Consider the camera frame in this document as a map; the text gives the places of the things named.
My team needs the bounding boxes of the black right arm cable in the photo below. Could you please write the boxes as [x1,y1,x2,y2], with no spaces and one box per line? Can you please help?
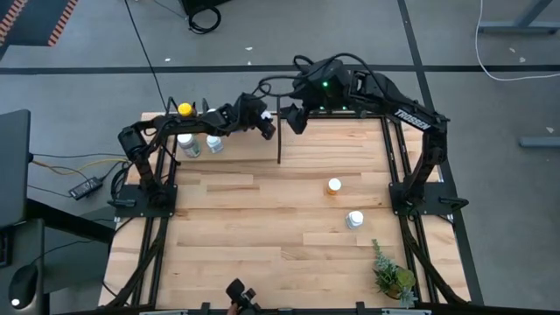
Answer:
[257,52,377,100]

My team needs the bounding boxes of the yellow floor cable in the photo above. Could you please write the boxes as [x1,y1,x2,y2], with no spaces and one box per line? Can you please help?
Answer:
[31,157,116,176]

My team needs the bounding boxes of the grey metal desk leg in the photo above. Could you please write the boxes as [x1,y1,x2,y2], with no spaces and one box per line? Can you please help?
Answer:
[477,0,560,35]

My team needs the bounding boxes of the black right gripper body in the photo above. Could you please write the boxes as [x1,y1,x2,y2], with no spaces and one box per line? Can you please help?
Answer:
[288,59,351,110]

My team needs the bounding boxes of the black coiled cable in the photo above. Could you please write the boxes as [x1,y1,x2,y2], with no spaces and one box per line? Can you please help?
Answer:
[181,0,228,35]

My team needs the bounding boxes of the grey metal desk foot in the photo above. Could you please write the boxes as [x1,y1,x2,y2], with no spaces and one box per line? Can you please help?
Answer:
[519,136,560,149]

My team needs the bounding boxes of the black handheld device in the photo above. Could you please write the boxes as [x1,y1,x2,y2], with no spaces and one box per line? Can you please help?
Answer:
[225,277,263,315]

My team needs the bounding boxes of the black mat with orange stripes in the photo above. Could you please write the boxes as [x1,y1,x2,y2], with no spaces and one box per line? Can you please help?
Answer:
[0,0,80,58]

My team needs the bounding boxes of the black left arm base cable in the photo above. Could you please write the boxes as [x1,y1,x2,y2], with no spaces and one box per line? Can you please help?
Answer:
[109,165,130,200]

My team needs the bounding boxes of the black computer mouse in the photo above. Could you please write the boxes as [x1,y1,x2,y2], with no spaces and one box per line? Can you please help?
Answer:
[8,263,39,311]

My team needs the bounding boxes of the white floor cable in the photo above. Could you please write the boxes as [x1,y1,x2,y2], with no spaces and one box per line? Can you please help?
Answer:
[474,0,560,82]

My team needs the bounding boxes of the long black floor cable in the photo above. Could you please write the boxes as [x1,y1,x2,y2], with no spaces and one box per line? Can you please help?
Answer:
[123,0,165,102]

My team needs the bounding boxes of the black power adapter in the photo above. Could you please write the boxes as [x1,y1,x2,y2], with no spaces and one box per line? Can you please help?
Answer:
[68,176,104,201]

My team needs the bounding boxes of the green label bottle white cap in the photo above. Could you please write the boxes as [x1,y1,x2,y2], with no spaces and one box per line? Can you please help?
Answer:
[176,132,203,158]

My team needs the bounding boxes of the dark grey side desk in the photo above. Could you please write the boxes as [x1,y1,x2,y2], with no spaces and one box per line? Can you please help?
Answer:
[0,108,116,315]

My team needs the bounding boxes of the potted artificial green plant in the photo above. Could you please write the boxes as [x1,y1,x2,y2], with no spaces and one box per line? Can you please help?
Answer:
[370,238,419,310]

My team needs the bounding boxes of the wooden shelf with black frame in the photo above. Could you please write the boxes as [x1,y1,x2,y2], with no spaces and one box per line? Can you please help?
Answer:
[172,94,284,165]

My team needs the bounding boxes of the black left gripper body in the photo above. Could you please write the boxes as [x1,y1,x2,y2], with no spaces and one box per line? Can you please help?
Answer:
[234,92,268,132]

